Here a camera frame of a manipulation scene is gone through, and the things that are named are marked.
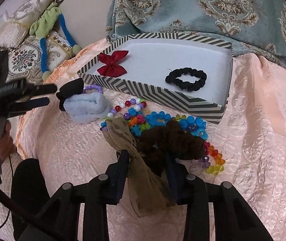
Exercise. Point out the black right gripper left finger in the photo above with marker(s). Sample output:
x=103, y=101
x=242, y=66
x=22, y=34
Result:
x=59, y=217

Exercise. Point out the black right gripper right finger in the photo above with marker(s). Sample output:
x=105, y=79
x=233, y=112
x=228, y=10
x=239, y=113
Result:
x=233, y=216

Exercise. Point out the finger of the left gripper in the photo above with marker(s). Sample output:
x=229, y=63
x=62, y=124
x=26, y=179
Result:
x=21, y=108
x=32, y=90

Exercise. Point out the black fabric hair piece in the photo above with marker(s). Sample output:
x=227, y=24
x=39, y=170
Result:
x=74, y=87

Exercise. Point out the light blue fluffy scrunchie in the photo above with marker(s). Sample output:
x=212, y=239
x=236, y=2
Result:
x=85, y=108

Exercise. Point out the tan mesh leopard bow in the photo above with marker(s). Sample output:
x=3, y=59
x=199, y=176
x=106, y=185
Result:
x=149, y=193

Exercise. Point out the red bow hair clip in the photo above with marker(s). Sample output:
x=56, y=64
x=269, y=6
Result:
x=111, y=67

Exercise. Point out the dark brown scrunchie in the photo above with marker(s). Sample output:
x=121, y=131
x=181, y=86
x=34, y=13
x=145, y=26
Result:
x=168, y=142

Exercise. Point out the black scrunchie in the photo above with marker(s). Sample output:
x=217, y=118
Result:
x=189, y=79

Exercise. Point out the striped white jewelry box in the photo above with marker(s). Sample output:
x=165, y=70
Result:
x=152, y=56

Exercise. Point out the embroidered floral cushion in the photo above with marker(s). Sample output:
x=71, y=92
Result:
x=24, y=54

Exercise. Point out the cream roll bolster pillow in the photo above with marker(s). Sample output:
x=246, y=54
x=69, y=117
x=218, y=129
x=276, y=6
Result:
x=25, y=17

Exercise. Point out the green blue stuffed toy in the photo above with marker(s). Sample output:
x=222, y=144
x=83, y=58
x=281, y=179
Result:
x=43, y=26

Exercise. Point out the pink quilted bedspread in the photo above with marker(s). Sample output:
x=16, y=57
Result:
x=251, y=138

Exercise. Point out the beige plain pillow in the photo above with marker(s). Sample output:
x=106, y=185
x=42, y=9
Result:
x=86, y=19

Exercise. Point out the teal damask blanket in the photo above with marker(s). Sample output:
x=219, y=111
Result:
x=257, y=26

